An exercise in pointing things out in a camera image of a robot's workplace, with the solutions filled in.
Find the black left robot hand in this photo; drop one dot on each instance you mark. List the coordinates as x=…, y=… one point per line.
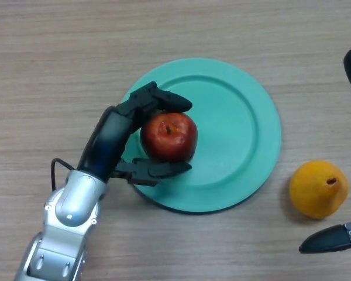
x=105, y=146

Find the red apple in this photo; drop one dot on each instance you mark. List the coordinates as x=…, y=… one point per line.
x=169, y=143

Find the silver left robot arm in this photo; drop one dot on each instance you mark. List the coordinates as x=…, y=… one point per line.
x=73, y=202

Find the green round plate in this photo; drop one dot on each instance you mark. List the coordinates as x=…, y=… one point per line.
x=228, y=131

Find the yellow orange pear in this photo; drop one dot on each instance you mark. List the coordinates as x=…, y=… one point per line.
x=316, y=193

